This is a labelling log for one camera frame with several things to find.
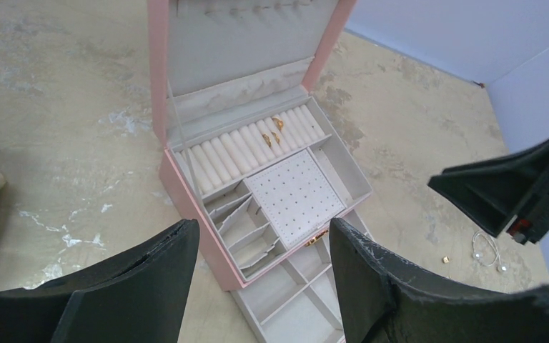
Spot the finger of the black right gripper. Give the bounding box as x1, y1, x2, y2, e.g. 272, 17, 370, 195
428, 140, 547, 237

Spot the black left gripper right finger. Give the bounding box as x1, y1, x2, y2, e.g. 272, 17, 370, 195
330, 218, 549, 342

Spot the pink jewelry box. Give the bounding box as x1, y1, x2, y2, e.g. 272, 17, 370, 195
147, 1, 372, 291

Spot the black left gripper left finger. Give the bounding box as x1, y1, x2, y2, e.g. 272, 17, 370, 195
0, 219, 199, 342

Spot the silver pearl bangle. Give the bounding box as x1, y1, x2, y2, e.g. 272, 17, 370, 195
471, 232, 508, 273

